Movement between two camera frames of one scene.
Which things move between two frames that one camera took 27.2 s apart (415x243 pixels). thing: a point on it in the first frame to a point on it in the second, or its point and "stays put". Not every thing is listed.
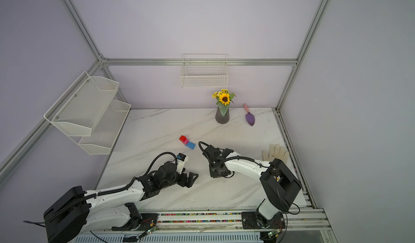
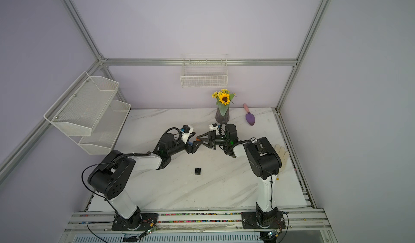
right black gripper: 214,173 to 211,140
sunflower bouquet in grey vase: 223,98 stays put
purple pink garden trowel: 249,117 stays put
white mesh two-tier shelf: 87,113 stays put
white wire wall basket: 204,71 stays put
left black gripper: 190,180 to 190,148
